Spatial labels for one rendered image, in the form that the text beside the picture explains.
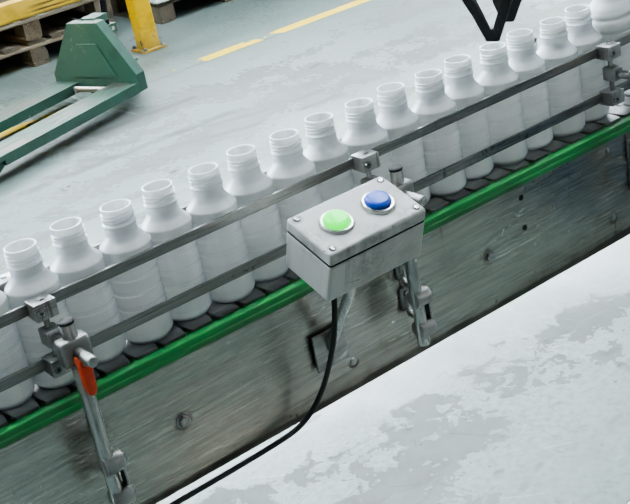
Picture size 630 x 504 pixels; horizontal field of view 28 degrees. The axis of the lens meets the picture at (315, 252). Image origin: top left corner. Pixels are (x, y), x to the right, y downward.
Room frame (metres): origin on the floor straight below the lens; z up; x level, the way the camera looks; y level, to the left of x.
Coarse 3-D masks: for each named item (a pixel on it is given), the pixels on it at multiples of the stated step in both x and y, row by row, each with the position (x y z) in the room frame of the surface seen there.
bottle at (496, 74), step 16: (480, 48) 1.64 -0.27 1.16; (496, 48) 1.65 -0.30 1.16; (496, 64) 1.62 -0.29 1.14; (480, 80) 1.63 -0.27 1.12; (496, 80) 1.61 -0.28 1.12; (512, 80) 1.61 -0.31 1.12; (512, 96) 1.61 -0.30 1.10; (496, 112) 1.61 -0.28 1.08; (512, 112) 1.61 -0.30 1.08; (496, 128) 1.61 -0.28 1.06; (512, 128) 1.61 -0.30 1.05; (496, 160) 1.61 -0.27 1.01; (512, 160) 1.61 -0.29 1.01
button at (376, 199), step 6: (372, 192) 1.31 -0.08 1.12; (378, 192) 1.31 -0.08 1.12; (384, 192) 1.31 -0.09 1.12; (366, 198) 1.30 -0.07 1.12; (372, 198) 1.30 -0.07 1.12; (378, 198) 1.30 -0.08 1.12; (384, 198) 1.30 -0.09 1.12; (390, 198) 1.30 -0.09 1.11; (366, 204) 1.30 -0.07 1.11; (372, 204) 1.29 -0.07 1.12; (378, 204) 1.29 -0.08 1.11; (384, 204) 1.29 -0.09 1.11; (390, 204) 1.30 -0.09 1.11
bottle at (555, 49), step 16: (544, 32) 1.69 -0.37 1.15; (560, 32) 1.68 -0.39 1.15; (544, 48) 1.69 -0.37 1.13; (560, 48) 1.68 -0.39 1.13; (576, 48) 1.69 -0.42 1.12; (560, 80) 1.67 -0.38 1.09; (576, 80) 1.68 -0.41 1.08; (560, 96) 1.67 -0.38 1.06; (576, 96) 1.68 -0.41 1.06; (560, 128) 1.67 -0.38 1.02; (576, 128) 1.67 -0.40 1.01
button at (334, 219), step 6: (330, 210) 1.28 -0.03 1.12; (336, 210) 1.28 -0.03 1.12; (324, 216) 1.27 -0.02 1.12; (330, 216) 1.27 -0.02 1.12; (336, 216) 1.27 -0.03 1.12; (342, 216) 1.27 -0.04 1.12; (348, 216) 1.27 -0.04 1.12; (324, 222) 1.27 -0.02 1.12; (330, 222) 1.26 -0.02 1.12; (336, 222) 1.26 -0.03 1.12; (342, 222) 1.26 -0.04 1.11; (348, 222) 1.26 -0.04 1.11; (330, 228) 1.26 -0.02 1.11; (336, 228) 1.26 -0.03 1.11; (342, 228) 1.26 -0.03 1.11
